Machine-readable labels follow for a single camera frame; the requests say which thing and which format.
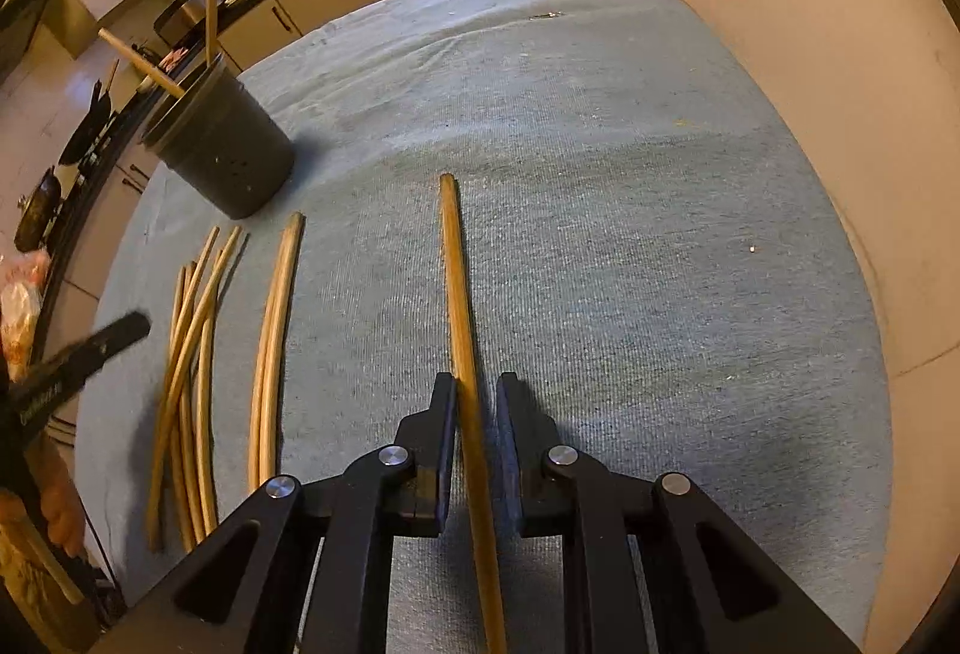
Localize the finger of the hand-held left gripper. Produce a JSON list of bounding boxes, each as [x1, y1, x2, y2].
[[41, 313, 152, 396]]

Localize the person's left hand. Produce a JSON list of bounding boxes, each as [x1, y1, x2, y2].
[[37, 451, 87, 559]]

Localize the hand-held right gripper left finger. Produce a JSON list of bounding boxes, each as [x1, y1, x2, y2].
[[105, 373, 460, 654]]

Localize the dark kettle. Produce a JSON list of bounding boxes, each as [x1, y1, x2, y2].
[[15, 168, 62, 254]]

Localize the bunch of bamboo chopsticks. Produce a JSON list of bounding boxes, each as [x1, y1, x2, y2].
[[145, 211, 306, 554]]

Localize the black utensil holder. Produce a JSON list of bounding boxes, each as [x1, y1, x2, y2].
[[140, 54, 296, 218]]

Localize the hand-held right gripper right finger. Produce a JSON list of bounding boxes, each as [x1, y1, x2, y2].
[[496, 373, 863, 654]]

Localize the grey table cloth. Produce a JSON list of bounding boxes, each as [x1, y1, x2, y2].
[[75, 0, 893, 654]]

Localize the steel rice cooker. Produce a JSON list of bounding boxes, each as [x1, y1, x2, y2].
[[154, 0, 233, 51]]

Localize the black wok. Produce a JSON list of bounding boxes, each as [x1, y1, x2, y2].
[[58, 80, 121, 167]]

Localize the orange white plastic bag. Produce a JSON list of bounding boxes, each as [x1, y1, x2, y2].
[[0, 249, 53, 385]]

